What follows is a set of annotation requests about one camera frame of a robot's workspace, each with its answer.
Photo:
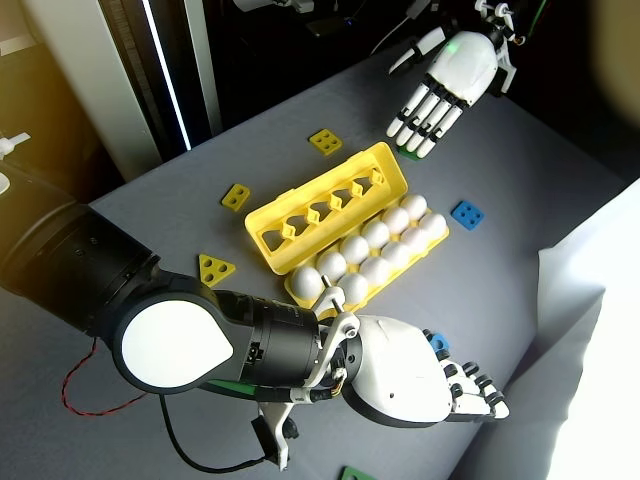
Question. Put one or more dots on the green three-hole block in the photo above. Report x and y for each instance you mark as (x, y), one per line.
(357, 474)

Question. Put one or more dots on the yellow plastic egg carton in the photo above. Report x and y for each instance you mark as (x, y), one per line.
(380, 160)

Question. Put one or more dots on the white cloth sheet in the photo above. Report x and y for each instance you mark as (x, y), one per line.
(590, 350)

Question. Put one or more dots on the white toy egg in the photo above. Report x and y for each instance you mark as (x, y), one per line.
(376, 234)
(306, 281)
(414, 240)
(331, 265)
(354, 288)
(395, 255)
(415, 206)
(432, 226)
(375, 271)
(355, 249)
(396, 220)

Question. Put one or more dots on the yellow two-hole block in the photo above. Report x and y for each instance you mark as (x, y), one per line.
(231, 201)

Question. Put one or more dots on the yellow four-hole block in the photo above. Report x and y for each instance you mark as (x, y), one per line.
(320, 146)

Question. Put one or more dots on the green two-hole block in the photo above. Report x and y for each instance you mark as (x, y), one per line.
(407, 154)

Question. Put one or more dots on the white cabinet panel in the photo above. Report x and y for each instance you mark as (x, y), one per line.
(90, 75)

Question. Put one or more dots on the grey table cloth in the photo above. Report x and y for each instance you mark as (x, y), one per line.
(500, 190)

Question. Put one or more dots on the yellow triangle three-hole block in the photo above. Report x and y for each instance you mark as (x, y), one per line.
(212, 272)

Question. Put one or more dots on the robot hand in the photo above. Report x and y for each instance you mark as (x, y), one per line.
(400, 365)
(465, 65)

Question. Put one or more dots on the blue four-hole block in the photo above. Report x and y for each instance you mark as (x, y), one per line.
(467, 216)

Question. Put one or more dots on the blue two-hole block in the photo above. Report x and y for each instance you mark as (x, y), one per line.
(442, 340)

